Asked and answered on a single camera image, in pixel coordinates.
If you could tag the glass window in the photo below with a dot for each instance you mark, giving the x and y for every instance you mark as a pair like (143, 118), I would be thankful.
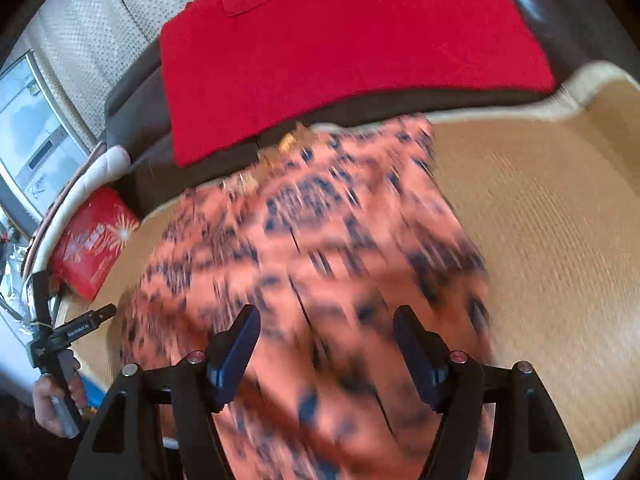
(35, 130)

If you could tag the orange floral pants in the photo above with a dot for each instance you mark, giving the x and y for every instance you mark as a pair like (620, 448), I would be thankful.
(325, 260)

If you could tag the cream perforated backrest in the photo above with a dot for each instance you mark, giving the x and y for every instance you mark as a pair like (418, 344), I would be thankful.
(85, 35)

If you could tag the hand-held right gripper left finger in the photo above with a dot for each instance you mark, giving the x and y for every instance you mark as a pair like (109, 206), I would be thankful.
(239, 355)

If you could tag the brown sofa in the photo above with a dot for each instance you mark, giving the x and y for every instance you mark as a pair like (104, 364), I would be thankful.
(135, 110)

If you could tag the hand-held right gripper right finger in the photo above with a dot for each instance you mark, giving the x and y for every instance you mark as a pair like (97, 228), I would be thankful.
(417, 355)

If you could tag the folded red garment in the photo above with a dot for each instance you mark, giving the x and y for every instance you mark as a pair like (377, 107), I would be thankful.
(350, 50)

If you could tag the person's left hand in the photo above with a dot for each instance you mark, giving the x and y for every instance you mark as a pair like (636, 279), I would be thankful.
(45, 400)

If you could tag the woven mat with cream border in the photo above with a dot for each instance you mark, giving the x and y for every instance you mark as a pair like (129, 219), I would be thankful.
(550, 210)

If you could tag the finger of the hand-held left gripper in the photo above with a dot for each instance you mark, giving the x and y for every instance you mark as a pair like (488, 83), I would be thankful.
(106, 312)

